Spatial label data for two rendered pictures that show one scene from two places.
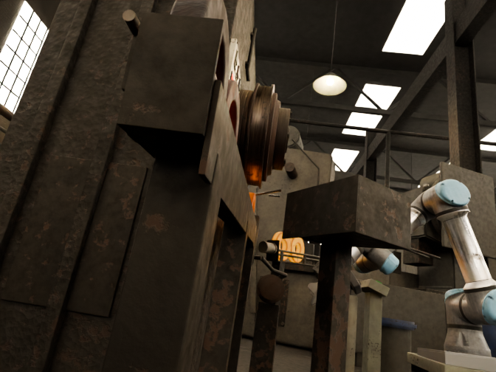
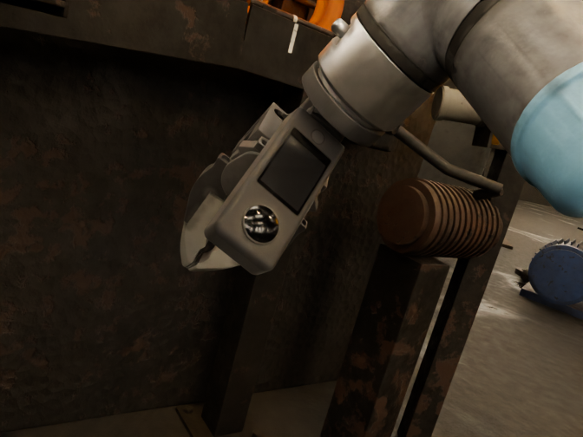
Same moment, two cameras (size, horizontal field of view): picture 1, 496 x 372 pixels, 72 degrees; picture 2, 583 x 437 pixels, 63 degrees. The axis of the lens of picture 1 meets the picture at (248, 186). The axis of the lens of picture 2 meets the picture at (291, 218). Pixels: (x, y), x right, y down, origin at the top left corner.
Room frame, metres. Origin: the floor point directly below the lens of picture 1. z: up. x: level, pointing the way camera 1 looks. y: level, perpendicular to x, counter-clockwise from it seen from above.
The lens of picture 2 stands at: (0.99, -0.63, 0.58)
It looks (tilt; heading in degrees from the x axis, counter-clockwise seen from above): 12 degrees down; 48
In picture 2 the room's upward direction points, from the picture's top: 15 degrees clockwise
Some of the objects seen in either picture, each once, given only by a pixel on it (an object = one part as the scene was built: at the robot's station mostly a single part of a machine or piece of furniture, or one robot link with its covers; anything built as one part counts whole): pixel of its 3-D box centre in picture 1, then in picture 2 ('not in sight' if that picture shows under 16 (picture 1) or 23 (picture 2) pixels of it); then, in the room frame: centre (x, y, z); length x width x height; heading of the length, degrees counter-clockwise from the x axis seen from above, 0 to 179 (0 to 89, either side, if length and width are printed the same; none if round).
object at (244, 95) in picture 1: (243, 134); not in sight; (1.43, 0.06, 1.11); 0.47 x 0.10 x 0.47; 175
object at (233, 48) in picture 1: (232, 83); not in sight; (1.10, 0.11, 1.15); 0.26 x 0.02 x 0.18; 175
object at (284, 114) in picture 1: (282, 139); not in sight; (1.42, -0.12, 1.11); 0.28 x 0.06 x 0.28; 175
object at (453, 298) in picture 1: (463, 307); not in sight; (1.39, -0.91, 0.50); 0.13 x 0.12 x 0.14; 3
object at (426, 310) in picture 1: (373, 322); not in sight; (3.76, -1.51, 0.39); 1.03 x 0.83 x 0.77; 100
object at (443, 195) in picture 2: (264, 333); (406, 322); (1.74, -0.19, 0.27); 0.22 x 0.13 x 0.53; 175
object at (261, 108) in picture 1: (260, 136); not in sight; (1.43, -0.02, 1.11); 0.47 x 0.06 x 0.47; 175
